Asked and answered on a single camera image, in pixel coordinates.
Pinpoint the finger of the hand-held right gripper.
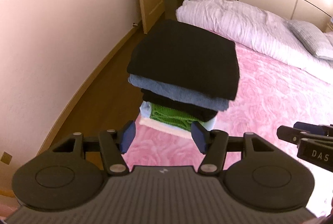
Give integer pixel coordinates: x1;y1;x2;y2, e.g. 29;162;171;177
293;122;326;136
276;126;313;147

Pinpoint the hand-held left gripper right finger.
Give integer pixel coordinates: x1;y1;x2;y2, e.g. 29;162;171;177
191;121;274;176

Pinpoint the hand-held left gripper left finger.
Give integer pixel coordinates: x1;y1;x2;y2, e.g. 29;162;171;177
53;121;136;176

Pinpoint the black garment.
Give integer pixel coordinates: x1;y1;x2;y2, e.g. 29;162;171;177
127;19;240;101
140;88;218;123

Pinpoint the folded light blue garment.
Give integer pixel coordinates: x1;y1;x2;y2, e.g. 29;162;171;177
139;102;216;133

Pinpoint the folded black garment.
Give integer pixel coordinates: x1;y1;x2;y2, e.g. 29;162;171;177
140;88;218;123

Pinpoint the folded white garment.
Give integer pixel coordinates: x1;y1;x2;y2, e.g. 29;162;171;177
139;116;193;139

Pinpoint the folded green garment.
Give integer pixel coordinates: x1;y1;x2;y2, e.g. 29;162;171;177
149;103;198;129

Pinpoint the pink floral blanket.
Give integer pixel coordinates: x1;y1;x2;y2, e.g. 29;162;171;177
122;43;333;217

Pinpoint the grey textured cushion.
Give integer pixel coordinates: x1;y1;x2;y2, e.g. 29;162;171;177
287;20;333;61

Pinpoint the lilac striped duvet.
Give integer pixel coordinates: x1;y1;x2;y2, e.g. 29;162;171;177
175;0;333;70

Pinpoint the beige wall socket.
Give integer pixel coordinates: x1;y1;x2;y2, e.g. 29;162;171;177
0;152;12;165

